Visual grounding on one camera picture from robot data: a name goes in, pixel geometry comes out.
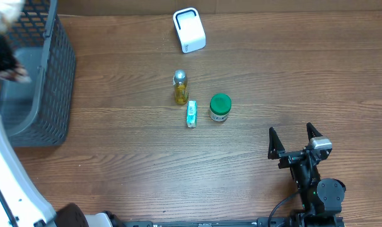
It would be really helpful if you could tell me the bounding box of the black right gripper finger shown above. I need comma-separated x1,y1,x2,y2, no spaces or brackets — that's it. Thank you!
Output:
268,127,285,160
306,122,322,140

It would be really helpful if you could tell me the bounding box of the colourful snack packet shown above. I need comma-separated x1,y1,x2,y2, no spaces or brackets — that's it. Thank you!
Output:
0,64,32,83

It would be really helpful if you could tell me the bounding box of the green lid Knorr jar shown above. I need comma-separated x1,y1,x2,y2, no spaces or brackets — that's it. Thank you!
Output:
209,93,231,122

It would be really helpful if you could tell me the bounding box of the small teal tissue pack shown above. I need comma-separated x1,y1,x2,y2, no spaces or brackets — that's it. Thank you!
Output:
186,100,197,128

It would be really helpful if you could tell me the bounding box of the clear bottle silver cap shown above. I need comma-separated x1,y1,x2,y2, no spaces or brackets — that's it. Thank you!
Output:
173,69,188,105

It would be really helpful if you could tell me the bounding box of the brown white snack bag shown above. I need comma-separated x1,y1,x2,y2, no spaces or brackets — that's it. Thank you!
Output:
0,0,25,33

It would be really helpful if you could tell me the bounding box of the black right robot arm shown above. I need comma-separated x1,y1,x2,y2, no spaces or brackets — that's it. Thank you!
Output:
258,122,346,227

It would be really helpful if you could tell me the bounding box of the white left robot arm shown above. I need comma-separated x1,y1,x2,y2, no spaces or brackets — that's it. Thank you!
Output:
0,115,112,226

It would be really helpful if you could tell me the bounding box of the white barcode scanner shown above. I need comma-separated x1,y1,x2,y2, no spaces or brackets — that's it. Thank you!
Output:
173,8,206,54

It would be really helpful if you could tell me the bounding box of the grey plastic shopping basket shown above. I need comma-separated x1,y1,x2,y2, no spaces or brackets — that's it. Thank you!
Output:
0,0,76,147

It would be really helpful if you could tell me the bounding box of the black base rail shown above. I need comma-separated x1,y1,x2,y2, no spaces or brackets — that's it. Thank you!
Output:
122,218,300,227

